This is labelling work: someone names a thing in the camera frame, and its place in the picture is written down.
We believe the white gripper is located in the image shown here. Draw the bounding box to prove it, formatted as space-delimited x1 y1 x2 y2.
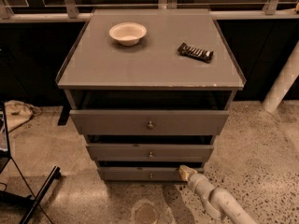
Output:
178 165 215 197

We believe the grey bottom drawer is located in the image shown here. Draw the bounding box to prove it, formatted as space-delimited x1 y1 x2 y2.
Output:
96 166 206 183

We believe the grey drawer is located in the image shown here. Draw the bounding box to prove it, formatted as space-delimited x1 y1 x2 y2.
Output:
70 109 228 135
96 166 206 183
87 144 214 162

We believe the grey middle drawer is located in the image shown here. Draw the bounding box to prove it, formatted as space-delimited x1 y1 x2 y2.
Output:
87 144 214 162

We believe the grey drawer cabinet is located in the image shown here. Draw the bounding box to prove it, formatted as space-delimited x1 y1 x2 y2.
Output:
56 9 245 171

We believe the grey top drawer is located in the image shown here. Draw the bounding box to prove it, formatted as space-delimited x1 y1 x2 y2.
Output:
70 109 228 135

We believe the black snack bar wrapper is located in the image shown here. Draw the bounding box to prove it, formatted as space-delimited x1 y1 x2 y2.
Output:
178 43 213 63

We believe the white diagonal pillar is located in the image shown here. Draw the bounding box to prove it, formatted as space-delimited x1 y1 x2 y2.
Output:
262 46 299 113

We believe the white paper bowl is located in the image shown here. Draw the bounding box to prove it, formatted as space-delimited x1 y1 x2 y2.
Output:
109 22 147 46

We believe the black folding stand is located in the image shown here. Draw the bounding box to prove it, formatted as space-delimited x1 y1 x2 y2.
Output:
0 102 61 224

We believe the beige cloth bag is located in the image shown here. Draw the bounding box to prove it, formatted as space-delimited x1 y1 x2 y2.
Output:
5 100 42 132

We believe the metal window railing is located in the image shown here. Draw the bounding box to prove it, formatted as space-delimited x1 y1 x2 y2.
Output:
0 0 299 22

